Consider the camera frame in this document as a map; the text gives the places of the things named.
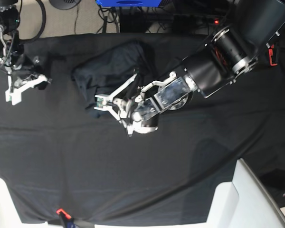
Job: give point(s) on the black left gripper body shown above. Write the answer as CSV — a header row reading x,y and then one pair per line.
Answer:
x,y
141,124

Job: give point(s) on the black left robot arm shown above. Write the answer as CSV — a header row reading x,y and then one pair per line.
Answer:
x,y
231,51

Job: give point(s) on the round black stand base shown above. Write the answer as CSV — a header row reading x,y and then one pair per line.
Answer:
x,y
64,4

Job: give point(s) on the red blue front clamp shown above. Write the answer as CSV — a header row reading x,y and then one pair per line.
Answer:
x,y
66,220

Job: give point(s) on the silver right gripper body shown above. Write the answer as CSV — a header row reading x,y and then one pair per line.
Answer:
x,y
23,69

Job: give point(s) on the blue plastic bin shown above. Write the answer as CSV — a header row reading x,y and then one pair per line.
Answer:
x,y
130,3

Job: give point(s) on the power strip on floor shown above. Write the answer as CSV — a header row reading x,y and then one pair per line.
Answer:
x,y
197,19

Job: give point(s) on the dark grey T-shirt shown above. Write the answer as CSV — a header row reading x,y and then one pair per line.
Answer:
x,y
107,71

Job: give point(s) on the red black table clamp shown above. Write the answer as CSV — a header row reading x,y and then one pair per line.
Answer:
x,y
273,54

